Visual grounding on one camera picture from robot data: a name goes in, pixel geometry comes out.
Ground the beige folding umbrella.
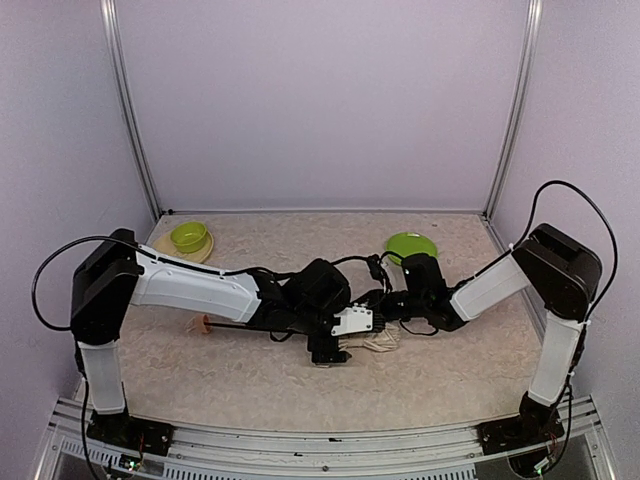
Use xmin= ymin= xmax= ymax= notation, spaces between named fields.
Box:
xmin=186 ymin=314 xmax=400 ymax=367

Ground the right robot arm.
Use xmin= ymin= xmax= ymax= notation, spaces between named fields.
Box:
xmin=367 ymin=223 xmax=602 ymax=455

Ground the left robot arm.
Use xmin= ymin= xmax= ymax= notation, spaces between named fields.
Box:
xmin=30 ymin=228 xmax=357 ymax=456

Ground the green flat plate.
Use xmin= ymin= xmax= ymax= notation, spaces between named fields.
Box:
xmin=385 ymin=232 xmax=438 ymax=265

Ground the lime green bowl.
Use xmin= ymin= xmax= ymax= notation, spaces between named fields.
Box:
xmin=170 ymin=221 xmax=208 ymax=253

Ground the beige round plate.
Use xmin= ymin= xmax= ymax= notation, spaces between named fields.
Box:
xmin=153 ymin=230 xmax=214 ymax=263

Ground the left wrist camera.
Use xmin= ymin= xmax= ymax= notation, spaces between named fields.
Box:
xmin=331 ymin=304 xmax=386 ymax=337

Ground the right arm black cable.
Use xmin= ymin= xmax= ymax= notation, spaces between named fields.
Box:
xmin=527 ymin=179 xmax=619 ymax=321

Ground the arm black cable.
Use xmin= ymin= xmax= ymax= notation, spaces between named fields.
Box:
xmin=29 ymin=236 xmax=141 ymax=332
xmin=527 ymin=179 xmax=619 ymax=321

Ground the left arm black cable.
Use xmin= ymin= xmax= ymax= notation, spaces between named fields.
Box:
xmin=29 ymin=236 xmax=141 ymax=332

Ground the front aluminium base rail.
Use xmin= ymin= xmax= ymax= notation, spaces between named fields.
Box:
xmin=27 ymin=396 xmax=621 ymax=479

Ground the right aluminium frame post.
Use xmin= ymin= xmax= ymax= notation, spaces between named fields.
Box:
xmin=483 ymin=0 xmax=543 ymax=223

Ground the aluminium frame post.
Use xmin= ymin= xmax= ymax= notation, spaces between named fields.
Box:
xmin=483 ymin=0 xmax=543 ymax=223
xmin=100 ymin=0 xmax=163 ymax=221

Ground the left aluminium frame post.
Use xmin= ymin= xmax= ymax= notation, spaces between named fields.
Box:
xmin=100 ymin=0 xmax=163 ymax=221

